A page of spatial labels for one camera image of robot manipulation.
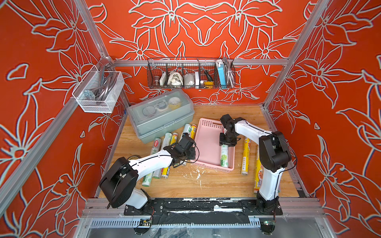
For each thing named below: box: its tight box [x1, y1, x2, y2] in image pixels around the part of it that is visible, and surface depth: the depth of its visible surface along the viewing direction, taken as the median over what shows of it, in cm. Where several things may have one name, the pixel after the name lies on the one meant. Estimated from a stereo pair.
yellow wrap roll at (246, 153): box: [241, 137, 251, 176], surface depth 86 cm
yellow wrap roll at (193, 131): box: [190, 123, 197, 141], surface depth 102 cm
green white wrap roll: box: [220, 144, 229, 168], surface depth 87 cm
